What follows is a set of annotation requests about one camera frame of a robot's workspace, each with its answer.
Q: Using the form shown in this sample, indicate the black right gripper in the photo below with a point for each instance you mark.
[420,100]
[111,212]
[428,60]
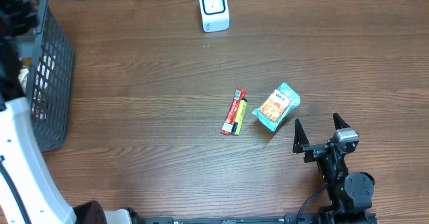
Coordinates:
[314,151]

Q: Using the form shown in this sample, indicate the teal Kleenex tissue pack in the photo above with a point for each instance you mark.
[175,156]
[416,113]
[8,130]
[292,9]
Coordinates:
[277,106]

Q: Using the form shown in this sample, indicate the red snack stick packet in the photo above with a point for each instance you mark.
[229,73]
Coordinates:
[230,118]

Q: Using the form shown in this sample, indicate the brown snack pouch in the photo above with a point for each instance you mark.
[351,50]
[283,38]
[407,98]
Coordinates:
[25,74]

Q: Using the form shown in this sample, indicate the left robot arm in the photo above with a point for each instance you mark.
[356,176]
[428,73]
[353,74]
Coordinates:
[28,192]

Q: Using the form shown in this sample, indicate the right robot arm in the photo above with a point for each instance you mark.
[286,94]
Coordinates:
[350,194]

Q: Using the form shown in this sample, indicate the white barcode scanner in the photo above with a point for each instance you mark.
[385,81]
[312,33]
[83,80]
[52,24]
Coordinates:
[215,15]

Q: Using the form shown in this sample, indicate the grey plastic mesh basket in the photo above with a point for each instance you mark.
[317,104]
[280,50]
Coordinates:
[50,76]

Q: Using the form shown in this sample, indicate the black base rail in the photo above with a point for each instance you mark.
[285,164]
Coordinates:
[228,220]

